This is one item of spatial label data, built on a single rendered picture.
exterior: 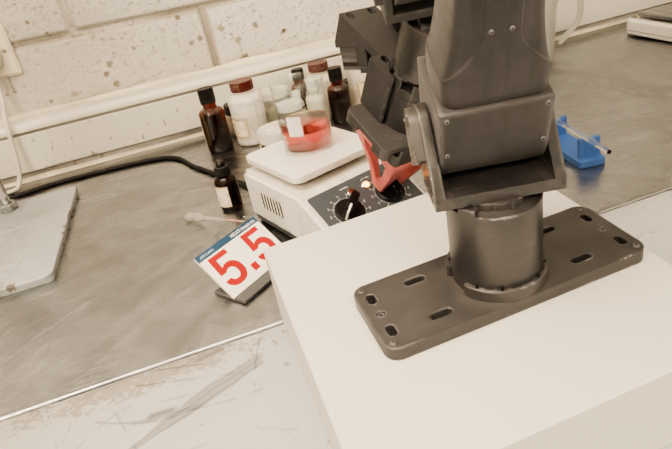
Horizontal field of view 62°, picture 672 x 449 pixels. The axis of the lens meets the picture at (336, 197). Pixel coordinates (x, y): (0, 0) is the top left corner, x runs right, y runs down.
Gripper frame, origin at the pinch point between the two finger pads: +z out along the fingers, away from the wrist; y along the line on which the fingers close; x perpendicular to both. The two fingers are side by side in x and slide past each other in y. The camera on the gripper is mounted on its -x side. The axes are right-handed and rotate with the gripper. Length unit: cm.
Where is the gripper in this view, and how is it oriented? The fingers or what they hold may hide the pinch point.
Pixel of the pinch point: (388, 178)
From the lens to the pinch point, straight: 60.9
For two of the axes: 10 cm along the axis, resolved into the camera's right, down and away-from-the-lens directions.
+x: 5.3, 6.9, -4.9
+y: -8.4, 3.3, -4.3
